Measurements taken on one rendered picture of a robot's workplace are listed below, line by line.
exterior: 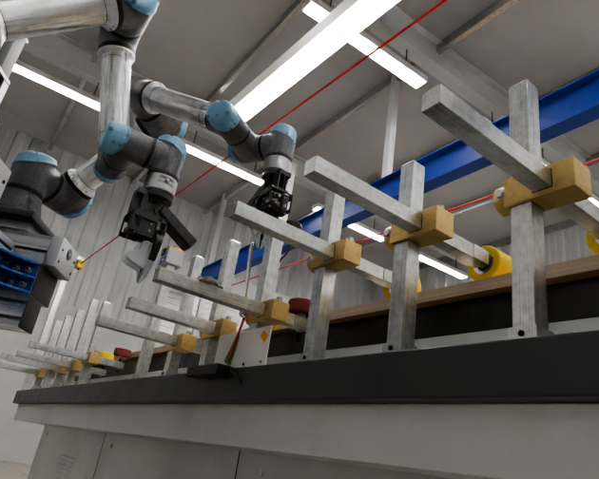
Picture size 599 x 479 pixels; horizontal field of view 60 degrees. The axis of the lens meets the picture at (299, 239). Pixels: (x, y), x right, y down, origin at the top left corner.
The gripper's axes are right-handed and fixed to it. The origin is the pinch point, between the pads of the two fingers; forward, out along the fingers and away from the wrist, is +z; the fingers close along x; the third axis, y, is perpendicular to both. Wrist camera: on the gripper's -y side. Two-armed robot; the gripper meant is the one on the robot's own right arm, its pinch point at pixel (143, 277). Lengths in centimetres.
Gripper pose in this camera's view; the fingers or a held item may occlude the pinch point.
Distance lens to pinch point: 121.7
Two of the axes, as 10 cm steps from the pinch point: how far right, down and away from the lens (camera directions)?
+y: -7.8, -3.6, -5.1
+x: 6.0, -2.4, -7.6
